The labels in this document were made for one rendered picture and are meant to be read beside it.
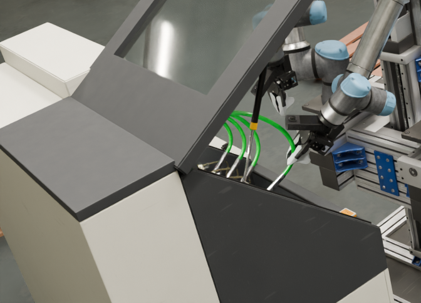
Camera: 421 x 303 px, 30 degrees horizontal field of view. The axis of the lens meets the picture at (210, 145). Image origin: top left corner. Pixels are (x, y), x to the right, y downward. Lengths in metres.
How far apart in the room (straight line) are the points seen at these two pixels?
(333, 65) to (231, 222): 1.04
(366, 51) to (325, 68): 0.56
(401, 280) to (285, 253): 1.24
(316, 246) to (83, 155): 0.73
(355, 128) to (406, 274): 0.74
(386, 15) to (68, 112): 1.00
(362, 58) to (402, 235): 1.42
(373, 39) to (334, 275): 0.72
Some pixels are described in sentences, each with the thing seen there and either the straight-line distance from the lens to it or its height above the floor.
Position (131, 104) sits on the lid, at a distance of 2.25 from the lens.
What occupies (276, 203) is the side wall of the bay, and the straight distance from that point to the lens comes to 2.17.
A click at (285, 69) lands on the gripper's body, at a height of 1.35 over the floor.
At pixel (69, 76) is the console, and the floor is 1.55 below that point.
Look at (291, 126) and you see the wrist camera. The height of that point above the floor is 1.33.
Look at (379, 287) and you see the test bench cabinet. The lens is 2.58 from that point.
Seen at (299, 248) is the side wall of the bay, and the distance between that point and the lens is 2.29.
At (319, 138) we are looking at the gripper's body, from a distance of 2.35.
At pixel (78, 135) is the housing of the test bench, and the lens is 2.25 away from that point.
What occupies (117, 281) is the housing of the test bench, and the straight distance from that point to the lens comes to 2.00.
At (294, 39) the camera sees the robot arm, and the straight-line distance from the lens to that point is 2.98.
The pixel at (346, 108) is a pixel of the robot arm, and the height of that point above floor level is 1.36.
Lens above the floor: 2.39
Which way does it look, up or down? 27 degrees down
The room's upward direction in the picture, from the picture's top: 16 degrees counter-clockwise
